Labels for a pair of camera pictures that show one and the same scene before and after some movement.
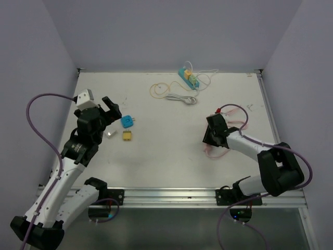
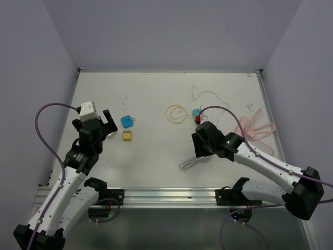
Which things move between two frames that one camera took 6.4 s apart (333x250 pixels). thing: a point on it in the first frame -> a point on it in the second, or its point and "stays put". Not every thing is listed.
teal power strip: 193,86 -> 195,112
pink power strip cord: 245,128 -> 252,130
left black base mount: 116,194 stays put
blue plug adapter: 127,121 stays put
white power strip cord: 189,100 -> 189,162
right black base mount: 226,196 stays put
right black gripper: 207,139 -> 199,150
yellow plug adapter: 127,135 stays put
